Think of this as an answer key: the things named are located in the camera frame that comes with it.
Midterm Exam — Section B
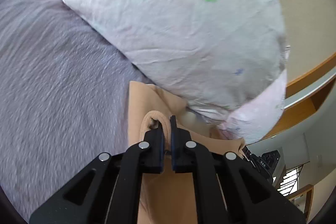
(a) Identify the tan long-sleeve shirt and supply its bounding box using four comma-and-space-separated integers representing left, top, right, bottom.
128, 81, 245, 223

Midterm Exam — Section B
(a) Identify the wooden headboard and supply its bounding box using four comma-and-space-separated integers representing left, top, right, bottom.
264, 54, 335, 139

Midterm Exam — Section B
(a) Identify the lilac bed sheet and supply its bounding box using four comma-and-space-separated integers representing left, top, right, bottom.
1, 0, 149, 220

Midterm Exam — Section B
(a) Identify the left floral pillow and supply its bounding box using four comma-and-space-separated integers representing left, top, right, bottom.
62, 0, 289, 144

